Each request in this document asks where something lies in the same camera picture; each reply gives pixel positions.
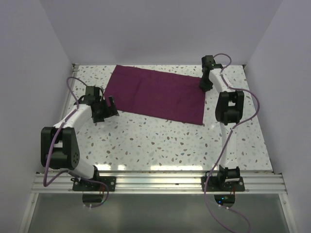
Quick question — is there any purple cloth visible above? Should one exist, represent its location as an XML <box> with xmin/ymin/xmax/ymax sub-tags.
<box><xmin>104</xmin><ymin>65</ymin><xmax>205</xmax><ymax>125</ymax></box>

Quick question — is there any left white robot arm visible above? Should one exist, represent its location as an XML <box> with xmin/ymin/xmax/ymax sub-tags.
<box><xmin>41</xmin><ymin>96</ymin><xmax>119</xmax><ymax>191</ymax></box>

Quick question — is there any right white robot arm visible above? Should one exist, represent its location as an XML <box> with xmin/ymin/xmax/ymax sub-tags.
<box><xmin>199</xmin><ymin>68</ymin><xmax>244</xmax><ymax>191</ymax></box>

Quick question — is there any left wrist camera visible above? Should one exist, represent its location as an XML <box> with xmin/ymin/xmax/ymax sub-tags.
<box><xmin>85</xmin><ymin>86</ymin><xmax>104</xmax><ymax>100</ymax></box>

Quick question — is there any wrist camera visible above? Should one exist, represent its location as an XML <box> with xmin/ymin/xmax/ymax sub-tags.
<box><xmin>85</xmin><ymin>86</ymin><xmax>104</xmax><ymax>100</ymax></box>
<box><xmin>201</xmin><ymin>55</ymin><xmax>223</xmax><ymax>70</ymax></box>

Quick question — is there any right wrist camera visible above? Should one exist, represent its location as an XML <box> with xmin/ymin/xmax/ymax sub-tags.
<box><xmin>201</xmin><ymin>55</ymin><xmax>223</xmax><ymax>70</ymax></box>

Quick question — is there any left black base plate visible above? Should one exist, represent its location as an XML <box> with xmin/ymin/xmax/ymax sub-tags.
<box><xmin>71</xmin><ymin>176</ymin><xmax>117</xmax><ymax>192</ymax></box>

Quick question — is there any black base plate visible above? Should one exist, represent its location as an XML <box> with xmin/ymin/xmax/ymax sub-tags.
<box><xmin>201</xmin><ymin>176</ymin><xmax>245</xmax><ymax>192</ymax></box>
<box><xmin>71</xmin><ymin>176</ymin><xmax>117</xmax><ymax>192</ymax></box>

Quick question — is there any aluminium front rail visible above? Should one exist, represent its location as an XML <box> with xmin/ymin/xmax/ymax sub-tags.
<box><xmin>31</xmin><ymin>171</ymin><xmax>287</xmax><ymax>194</ymax></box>

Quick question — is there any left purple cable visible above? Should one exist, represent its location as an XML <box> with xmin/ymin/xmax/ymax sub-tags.
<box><xmin>43</xmin><ymin>77</ymin><xmax>110</xmax><ymax>209</ymax></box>

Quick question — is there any purple cable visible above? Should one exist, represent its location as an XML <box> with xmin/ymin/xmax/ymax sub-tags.
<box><xmin>203</xmin><ymin>53</ymin><xmax>252</xmax><ymax>233</ymax></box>
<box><xmin>43</xmin><ymin>77</ymin><xmax>110</xmax><ymax>209</ymax></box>

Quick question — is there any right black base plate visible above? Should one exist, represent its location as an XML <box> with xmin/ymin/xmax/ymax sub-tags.
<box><xmin>201</xmin><ymin>176</ymin><xmax>245</xmax><ymax>192</ymax></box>

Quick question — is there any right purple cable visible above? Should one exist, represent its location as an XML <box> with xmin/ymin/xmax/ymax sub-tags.
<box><xmin>203</xmin><ymin>53</ymin><xmax>252</xmax><ymax>233</ymax></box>

